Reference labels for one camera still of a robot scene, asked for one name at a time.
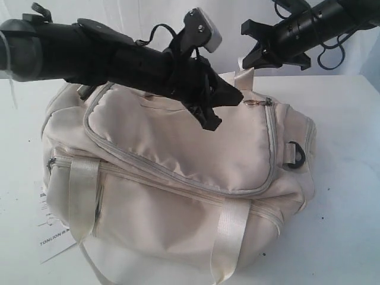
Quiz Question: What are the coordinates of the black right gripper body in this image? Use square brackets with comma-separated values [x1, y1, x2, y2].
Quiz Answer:
[241, 20, 311, 70]

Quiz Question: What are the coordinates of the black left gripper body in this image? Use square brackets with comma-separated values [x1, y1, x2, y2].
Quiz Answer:
[112, 44, 208, 99]

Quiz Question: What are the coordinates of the metal zipper pull ring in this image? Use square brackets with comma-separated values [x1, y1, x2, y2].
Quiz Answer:
[245, 99, 273, 108]

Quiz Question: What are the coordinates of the cream fabric duffel bag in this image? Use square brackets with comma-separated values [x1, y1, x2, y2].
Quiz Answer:
[42, 69, 316, 284]

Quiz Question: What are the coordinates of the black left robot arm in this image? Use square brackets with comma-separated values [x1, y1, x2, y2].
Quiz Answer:
[1, 3, 243, 131]

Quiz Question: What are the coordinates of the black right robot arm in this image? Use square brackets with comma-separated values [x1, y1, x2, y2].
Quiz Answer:
[241, 1, 379, 71]

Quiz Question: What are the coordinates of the white paper product tag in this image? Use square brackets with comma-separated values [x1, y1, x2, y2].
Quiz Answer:
[34, 181, 75, 264]

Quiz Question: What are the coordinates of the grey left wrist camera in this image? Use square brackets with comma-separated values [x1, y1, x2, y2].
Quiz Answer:
[189, 7, 222, 53]

